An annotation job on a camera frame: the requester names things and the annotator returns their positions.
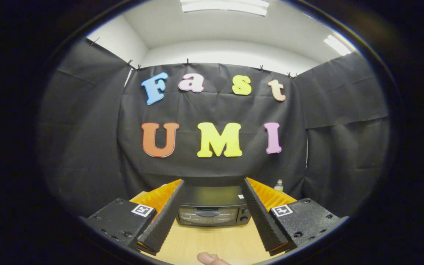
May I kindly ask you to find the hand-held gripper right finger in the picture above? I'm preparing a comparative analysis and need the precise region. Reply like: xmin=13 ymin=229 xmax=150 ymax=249
xmin=241 ymin=177 xmax=349 ymax=256

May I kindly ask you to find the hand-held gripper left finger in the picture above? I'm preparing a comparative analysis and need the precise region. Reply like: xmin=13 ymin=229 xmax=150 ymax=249
xmin=79 ymin=179 xmax=185 ymax=256

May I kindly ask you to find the black toaster oven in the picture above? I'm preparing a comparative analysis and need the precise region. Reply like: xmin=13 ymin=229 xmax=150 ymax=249
xmin=176 ymin=185 xmax=252 ymax=226

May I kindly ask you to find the row of black clips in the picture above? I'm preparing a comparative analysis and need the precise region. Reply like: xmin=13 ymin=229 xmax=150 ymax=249
xmin=89 ymin=37 xmax=332 ymax=78

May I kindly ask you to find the ceiling light panel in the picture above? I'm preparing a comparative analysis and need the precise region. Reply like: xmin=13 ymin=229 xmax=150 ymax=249
xmin=324 ymin=35 xmax=352 ymax=56
xmin=180 ymin=0 xmax=269 ymax=16

